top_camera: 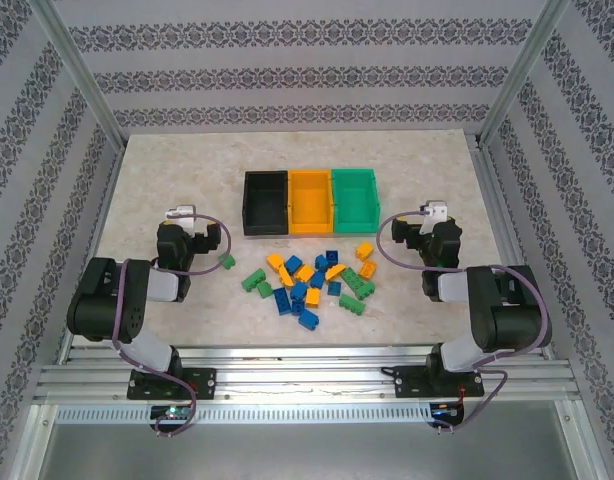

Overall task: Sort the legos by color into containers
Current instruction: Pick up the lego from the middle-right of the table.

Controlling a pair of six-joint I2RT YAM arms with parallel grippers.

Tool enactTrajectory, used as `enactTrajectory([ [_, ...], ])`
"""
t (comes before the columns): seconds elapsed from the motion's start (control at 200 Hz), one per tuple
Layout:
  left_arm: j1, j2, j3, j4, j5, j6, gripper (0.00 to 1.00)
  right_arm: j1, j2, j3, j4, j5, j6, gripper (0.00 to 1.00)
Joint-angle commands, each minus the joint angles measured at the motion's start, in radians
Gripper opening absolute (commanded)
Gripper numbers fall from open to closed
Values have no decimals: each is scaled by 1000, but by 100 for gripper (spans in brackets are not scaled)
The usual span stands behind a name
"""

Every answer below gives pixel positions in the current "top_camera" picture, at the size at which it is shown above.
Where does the long green lego brick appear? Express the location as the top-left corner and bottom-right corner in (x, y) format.
(240, 267), (268, 292)
(338, 293), (367, 316)

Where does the large green lego brick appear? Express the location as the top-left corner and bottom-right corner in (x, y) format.
(339, 266), (377, 301)

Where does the green plastic bin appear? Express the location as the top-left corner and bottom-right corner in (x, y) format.
(330, 167), (379, 235)

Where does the black plastic bin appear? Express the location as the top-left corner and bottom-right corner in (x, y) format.
(242, 169), (292, 237)

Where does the yellow plastic bin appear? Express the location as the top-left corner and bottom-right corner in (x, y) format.
(287, 168), (336, 236)

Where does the small electronics board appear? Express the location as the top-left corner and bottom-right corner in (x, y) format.
(151, 405), (193, 422)
(430, 402), (466, 420)

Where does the grey metal panel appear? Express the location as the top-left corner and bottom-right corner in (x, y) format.
(36, 423), (588, 480)

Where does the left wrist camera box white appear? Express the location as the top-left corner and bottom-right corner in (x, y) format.
(163, 203), (198, 224)

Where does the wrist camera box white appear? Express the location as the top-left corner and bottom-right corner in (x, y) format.
(419, 199), (451, 224)
(163, 203), (198, 224)

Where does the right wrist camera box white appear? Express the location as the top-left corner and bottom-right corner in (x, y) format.
(419, 199), (451, 224)

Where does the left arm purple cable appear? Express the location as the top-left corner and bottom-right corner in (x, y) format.
(110, 213), (232, 439)

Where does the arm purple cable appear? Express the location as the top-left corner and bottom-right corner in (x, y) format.
(375, 209), (552, 434)
(110, 213), (232, 439)

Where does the aluminium side rail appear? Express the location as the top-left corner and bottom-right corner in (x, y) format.
(469, 134), (558, 361)
(56, 144), (129, 366)

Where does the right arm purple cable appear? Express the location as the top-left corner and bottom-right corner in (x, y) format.
(375, 209), (552, 434)

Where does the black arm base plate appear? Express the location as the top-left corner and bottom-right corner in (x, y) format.
(127, 367), (218, 401)
(394, 364), (486, 400)

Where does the aluminium mounting rail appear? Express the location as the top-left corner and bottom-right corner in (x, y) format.
(34, 344), (583, 404)

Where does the aluminium frame post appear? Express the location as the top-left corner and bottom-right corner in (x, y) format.
(477, 0), (572, 150)
(29, 0), (127, 150)

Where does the slotted grey cable duct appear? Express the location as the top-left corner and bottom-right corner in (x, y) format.
(54, 403), (563, 426)

